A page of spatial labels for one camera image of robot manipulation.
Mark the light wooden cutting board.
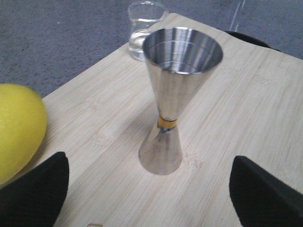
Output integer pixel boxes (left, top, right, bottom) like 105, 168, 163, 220
22, 13, 303, 227

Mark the small glass beaker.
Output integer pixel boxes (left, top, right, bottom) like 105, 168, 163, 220
128, 0, 169, 61

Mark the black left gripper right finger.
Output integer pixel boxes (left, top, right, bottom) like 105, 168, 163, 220
229, 156, 303, 227

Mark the steel double jigger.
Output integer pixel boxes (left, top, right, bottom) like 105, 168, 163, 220
139, 27, 223, 175

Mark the yellow lemon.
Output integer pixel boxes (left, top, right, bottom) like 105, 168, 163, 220
0, 83, 47, 184

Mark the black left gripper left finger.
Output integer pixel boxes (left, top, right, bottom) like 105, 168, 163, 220
0, 152, 69, 227

